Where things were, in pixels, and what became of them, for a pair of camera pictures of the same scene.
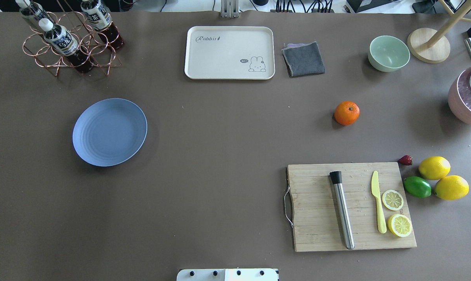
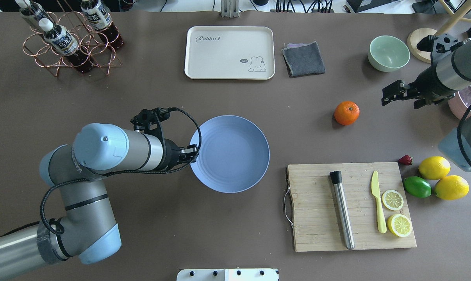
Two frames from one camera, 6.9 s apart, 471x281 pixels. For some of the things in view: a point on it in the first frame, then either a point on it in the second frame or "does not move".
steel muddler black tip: (336, 178) does not move
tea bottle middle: (64, 42) does not move
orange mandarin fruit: (347, 112) does not move
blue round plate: (109, 132) → (234, 154)
